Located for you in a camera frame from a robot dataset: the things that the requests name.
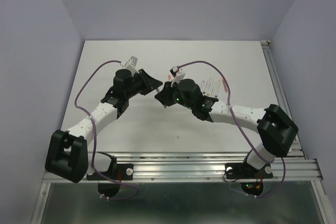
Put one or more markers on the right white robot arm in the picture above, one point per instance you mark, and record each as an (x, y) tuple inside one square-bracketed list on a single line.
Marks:
[(276, 129)]

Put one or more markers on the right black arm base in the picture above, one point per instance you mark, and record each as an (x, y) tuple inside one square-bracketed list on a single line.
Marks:
[(242, 171)]

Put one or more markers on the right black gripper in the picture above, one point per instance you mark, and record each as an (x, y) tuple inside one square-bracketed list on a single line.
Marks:
[(164, 96)]

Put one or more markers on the orange highlighter pen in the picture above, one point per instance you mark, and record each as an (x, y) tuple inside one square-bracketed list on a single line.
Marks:
[(225, 86)]

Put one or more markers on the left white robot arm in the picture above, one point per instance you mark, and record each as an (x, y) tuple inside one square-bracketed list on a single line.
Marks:
[(67, 155)]

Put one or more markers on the aluminium right side rail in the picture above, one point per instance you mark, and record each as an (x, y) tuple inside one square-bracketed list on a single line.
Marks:
[(296, 148)]

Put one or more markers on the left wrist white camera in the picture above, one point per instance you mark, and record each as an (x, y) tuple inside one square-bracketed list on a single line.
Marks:
[(130, 64)]

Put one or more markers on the aluminium front rail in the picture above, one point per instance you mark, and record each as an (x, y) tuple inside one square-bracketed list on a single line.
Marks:
[(187, 188)]

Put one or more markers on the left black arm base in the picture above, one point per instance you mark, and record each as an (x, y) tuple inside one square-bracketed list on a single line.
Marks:
[(116, 175)]

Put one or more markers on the aluminium rail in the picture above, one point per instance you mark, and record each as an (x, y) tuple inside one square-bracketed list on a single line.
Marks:
[(296, 148), (187, 188)]

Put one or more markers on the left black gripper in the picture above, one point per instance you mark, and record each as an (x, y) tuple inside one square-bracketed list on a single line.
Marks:
[(148, 82)]

